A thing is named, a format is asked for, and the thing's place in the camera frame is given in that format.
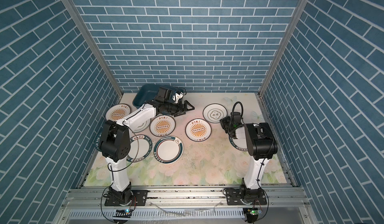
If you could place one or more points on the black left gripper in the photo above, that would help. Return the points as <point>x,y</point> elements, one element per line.
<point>179,108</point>

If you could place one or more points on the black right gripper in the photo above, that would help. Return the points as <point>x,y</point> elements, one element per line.
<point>224,121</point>

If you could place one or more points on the green lettered rim plate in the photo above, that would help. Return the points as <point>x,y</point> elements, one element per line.
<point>239,143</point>
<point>97,141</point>
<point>141,146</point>

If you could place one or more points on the orange sunburst plate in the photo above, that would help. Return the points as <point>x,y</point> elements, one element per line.
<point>198,130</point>
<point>162,126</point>
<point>118,112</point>

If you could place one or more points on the teal plastic bin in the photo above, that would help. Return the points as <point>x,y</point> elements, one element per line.
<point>146,93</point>

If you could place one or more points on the green striped rim plate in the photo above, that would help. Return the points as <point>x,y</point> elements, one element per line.
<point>168,150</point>

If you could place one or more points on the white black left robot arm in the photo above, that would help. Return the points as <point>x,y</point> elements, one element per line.
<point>115,144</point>

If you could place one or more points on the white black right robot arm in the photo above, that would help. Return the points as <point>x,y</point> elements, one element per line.
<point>261,147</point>

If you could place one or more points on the white plate green flower outline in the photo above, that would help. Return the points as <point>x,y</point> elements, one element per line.
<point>142,127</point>

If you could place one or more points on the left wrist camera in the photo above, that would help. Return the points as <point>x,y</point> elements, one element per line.
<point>179,93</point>

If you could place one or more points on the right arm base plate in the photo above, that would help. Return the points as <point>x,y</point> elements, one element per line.
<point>234,197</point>

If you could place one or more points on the aluminium mounting rail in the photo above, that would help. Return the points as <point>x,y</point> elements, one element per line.
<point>188,205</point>

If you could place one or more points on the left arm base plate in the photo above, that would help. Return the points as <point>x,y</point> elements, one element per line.
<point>140,196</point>

